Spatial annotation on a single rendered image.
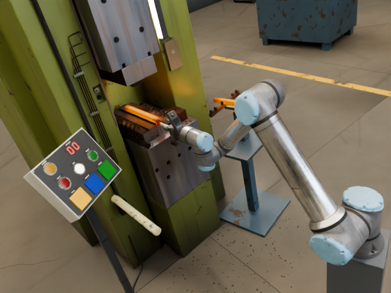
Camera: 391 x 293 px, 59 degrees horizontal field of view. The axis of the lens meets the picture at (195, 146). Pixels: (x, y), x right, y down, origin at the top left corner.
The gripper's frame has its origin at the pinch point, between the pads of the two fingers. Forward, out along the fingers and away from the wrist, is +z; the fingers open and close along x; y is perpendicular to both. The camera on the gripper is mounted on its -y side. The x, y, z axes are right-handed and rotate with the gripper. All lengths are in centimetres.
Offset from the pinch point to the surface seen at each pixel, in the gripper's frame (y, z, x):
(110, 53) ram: -44.8, 3.1, -15.3
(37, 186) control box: -12, -13, -74
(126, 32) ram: -51, 3, -3
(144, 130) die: 2.8, 6.3, -9.4
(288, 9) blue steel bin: 43, 163, 350
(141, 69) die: -31.3, 3.1, -1.7
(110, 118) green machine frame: -8.2, 17.0, -21.5
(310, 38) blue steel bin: 83, 130, 352
